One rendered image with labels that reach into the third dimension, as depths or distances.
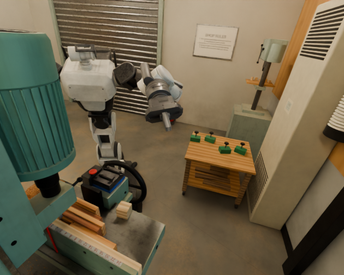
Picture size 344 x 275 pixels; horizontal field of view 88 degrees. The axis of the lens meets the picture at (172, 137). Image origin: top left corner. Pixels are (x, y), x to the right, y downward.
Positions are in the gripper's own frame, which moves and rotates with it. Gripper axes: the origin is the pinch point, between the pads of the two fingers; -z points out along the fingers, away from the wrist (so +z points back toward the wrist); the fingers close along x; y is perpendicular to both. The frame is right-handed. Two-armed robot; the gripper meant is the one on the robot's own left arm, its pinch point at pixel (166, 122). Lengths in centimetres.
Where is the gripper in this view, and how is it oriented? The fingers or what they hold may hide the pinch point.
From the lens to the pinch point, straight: 56.6
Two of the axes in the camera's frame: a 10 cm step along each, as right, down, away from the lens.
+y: -0.2, -6.1, -8.0
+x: -9.7, 1.9, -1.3
